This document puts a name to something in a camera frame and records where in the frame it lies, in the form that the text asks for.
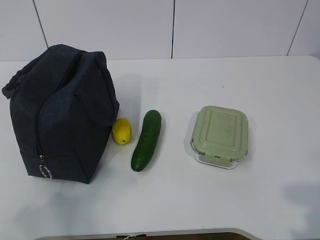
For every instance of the green cucumber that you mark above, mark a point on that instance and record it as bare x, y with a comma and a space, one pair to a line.
147, 142

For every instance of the yellow lemon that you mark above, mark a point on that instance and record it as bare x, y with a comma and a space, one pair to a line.
122, 131

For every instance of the green lidded glass container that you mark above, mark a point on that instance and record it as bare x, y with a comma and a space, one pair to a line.
220, 137

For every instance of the dark navy lunch bag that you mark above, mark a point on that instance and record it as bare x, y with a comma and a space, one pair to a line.
63, 106

